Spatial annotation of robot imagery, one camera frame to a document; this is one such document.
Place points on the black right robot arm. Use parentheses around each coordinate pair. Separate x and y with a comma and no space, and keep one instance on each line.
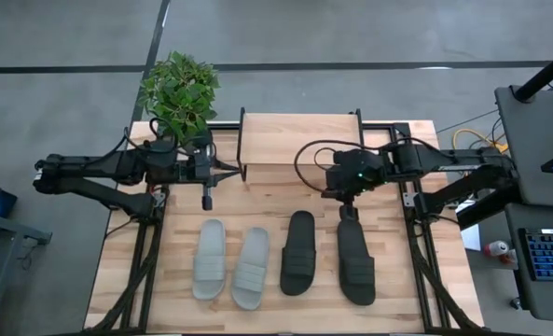
(462,161)

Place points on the wooden shelf with black frame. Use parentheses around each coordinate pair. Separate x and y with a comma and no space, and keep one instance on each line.
(299,140)

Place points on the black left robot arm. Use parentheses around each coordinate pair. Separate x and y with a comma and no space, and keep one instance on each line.
(94,168)

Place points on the black slide sandal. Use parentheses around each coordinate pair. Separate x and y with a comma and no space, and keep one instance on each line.
(356,266)
(299,256)

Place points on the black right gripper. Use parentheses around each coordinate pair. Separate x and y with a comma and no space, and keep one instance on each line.
(355,170)

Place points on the black round pole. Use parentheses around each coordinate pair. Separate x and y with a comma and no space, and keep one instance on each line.
(544,74)

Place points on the grey metal bracket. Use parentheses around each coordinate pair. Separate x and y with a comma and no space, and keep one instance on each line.
(159,200)
(409,200)

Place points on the green leafy plant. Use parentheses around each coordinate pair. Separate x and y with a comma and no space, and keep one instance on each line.
(178,93)

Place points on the grey desk surface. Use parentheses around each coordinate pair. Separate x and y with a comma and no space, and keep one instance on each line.
(537,298)
(528,154)

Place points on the backlit computer keyboard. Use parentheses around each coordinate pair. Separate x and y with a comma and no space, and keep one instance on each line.
(551,254)

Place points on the black aluminium rig frame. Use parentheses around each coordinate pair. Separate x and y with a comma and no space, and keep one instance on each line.
(225,126)

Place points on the grey metal stand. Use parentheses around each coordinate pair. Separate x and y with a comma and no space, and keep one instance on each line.
(5,228)

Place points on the red and white can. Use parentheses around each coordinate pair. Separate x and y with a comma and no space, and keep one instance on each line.
(496,248)

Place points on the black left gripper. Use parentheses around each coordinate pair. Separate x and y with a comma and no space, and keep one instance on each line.
(206,168)

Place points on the black desk beam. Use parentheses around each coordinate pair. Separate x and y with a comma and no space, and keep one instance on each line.
(486,210)

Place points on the grey slide sandal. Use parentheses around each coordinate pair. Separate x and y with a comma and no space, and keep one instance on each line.
(209,266)
(250,275)

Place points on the white paper sheet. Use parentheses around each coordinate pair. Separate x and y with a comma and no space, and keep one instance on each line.
(471,238)

